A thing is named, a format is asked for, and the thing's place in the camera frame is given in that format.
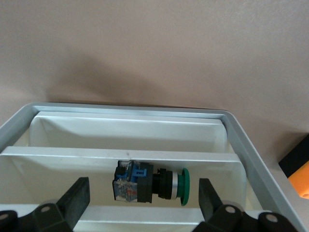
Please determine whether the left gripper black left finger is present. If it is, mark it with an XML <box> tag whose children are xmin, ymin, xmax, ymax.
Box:
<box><xmin>0</xmin><ymin>177</ymin><xmax>90</xmax><ymax>232</ymax></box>

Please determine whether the white plastic drawer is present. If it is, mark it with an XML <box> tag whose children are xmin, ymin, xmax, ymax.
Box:
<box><xmin>0</xmin><ymin>146</ymin><xmax>248</xmax><ymax>232</ymax></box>
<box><xmin>72</xmin><ymin>205</ymin><xmax>263</xmax><ymax>229</ymax></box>
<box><xmin>28</xmin><ymin>113</ymin><xmax>229</xmax><ymax>153</ymax></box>

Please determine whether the paper table cover sheet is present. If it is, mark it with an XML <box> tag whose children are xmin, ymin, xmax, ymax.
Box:
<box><xmin>0</xmin><ymin>0</ymin><xmax>309</xmax><ymax>232</ymax></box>

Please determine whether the orange button enclosure box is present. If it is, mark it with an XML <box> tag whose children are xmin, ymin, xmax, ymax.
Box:
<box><xmin>279</xmin><ymin>134</ymin><xmax>309</xmax><ymax>200</ymax></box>

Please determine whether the white drawer cabinet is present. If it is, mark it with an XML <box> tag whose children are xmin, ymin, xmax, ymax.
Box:
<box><xmin>0</xmin><ymin>101</ymin><xmax>309</xmax><ymax>232</ymax></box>

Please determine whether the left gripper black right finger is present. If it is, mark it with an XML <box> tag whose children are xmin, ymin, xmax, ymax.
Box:
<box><xmin>193</xmin><ymin>178</ymin><xmax>296</xmax><ymax>232</ymax></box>

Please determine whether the green push button switch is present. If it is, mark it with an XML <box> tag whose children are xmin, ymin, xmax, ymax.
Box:
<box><xmin>112</xmin><ymin>159</ymin><xmax>191</xmax><ymax>206</ymax></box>

